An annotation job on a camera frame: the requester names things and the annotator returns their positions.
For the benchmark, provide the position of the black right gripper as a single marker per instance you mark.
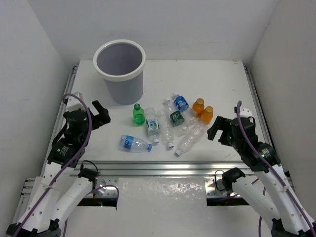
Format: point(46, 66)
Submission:
point(221, 123)

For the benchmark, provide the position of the white front cover panel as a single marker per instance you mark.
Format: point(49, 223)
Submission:
point(161, 192)

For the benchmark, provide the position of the clear bottle green white label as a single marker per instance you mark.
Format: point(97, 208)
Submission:
point(153, 129)

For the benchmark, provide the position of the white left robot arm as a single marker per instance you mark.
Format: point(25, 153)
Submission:
point(46, 215)

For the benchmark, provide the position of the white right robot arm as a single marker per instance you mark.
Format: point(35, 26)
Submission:
point(281, 209)

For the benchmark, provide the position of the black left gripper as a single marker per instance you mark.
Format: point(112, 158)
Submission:
point(98, 118)

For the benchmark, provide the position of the orange juice bottle rear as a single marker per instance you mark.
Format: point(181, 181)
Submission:
point(198, 107)

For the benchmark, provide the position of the orange juice bottle front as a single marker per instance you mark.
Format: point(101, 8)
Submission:
point(207, 115)

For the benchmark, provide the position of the orange juice bottle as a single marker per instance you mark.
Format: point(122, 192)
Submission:
point(207, 115)
point(198, 107)

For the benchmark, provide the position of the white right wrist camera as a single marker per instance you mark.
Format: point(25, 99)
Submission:
point(243, 112)

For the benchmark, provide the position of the green plastic bottle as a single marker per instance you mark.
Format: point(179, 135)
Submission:
point(138, 114)

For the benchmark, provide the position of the clear unlabelled bottle blue cap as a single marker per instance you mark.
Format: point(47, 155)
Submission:
point(167, 133)

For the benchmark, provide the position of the clear bottle white cap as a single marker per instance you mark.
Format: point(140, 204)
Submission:
point(190, 139)

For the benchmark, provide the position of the clear bottle light blue label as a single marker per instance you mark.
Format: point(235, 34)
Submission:
point(132, 144)

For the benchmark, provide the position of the clear bottle dark green label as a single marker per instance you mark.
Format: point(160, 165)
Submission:
point(177, 120)

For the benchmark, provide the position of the clear bottle dark blue label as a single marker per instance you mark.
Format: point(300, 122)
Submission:
point(180, 102)

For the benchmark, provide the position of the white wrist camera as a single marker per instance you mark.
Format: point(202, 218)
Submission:
point(73, 104)
point(243, 112)

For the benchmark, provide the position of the grey bin with white rim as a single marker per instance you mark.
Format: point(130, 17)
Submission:
point(121, 64)

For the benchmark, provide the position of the aluminium front rail frame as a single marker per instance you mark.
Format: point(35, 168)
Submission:
point(210, 172)

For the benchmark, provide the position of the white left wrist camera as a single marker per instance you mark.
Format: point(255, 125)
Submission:
point(73, 104)

